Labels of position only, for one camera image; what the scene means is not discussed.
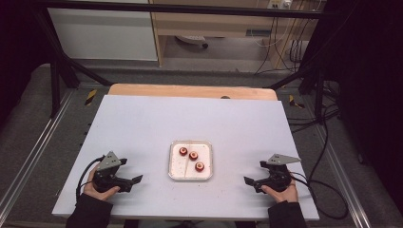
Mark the black curtain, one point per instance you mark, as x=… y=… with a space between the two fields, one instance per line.
x=19 y=47
x=370 y=79

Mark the person's right hand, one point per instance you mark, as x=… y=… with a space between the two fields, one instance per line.
x=286 y=196

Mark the black metal frame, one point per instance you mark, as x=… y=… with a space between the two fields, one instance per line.
x=177 y=9

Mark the white cabinet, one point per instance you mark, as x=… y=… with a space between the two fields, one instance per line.
x=101 y=31

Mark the wooden table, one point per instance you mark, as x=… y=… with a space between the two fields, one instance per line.
x=190 y=91

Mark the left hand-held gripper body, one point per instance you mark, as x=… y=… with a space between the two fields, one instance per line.
x=107 y=182

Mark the white square tray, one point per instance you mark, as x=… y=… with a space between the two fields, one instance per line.
x=179 y=169

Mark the wooden desk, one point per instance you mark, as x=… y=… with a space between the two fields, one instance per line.
x=215 y=23

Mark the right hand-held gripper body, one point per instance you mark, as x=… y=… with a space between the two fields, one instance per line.
x=278 y=179

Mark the grey chair base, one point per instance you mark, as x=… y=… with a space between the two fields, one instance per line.
x=193 y=40

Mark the person's left hand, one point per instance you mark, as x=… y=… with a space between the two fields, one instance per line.
x=92 y=191

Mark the aluminium floor rail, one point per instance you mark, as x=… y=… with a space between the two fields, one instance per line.
x=343 y=177
x=38 y=145

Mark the small red round piece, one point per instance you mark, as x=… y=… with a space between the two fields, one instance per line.
x=199 y=166
x=193 y=155
x=183 y=151

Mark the white power strip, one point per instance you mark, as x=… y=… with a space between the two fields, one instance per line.
x=279 y=3

